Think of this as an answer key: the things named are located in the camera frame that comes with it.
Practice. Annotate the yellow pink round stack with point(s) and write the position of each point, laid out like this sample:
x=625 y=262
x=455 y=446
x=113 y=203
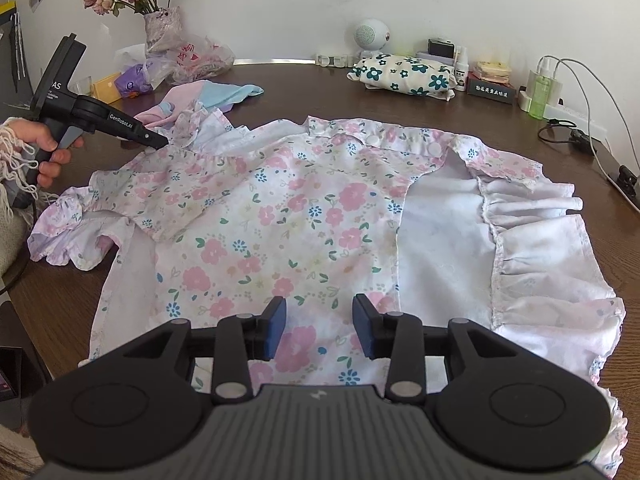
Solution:
x=492 y=71

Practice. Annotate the pink blue purple garment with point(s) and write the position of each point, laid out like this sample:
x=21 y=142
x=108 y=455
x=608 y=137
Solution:
x=192 y=97

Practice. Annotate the person's left hand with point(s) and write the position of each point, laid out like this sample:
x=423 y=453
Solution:
x=35 y=135

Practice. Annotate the clear glass cup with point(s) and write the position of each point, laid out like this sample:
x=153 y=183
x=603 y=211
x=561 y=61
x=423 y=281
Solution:
x=83 y=87

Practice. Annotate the black box white label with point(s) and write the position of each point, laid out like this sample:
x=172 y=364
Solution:
x=491 y=92

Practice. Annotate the pink floral white dress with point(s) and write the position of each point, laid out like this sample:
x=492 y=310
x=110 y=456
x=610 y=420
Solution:
x=300 y=210

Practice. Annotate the small white bottle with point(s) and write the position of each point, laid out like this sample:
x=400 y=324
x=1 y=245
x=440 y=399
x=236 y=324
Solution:
x=461 y=70

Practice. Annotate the small black camera box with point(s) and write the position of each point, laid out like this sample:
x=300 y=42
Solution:
x=441 y=48

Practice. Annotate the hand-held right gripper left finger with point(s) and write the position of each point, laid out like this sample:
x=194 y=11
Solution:
x=274 y=327

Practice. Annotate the white robot speaker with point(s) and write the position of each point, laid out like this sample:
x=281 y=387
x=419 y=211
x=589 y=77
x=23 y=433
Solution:
x=370 y=35

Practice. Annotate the green liquid bottle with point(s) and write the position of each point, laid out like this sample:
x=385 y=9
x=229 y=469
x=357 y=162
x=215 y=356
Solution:
x=539 y=97

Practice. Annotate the white power strip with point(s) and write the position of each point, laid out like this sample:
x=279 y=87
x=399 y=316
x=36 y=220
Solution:
x=570 y=112

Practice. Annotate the purple tissue pack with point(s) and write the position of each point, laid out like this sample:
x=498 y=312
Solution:
x=135 y=80

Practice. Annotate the pink mottled vase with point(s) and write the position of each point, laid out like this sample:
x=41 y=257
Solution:
x=162 y=27

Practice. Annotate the folded teal flower print cloth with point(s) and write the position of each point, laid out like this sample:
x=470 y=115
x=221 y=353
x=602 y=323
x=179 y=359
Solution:
x=400 y=75

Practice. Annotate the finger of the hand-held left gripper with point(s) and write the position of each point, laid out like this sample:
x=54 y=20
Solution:
x=157 y=141

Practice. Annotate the clear plastic bag red print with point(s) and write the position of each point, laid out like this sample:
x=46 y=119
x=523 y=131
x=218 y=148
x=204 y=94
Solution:
x=200 y=60

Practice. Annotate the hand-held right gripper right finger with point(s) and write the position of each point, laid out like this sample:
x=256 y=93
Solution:
x=364 y=327

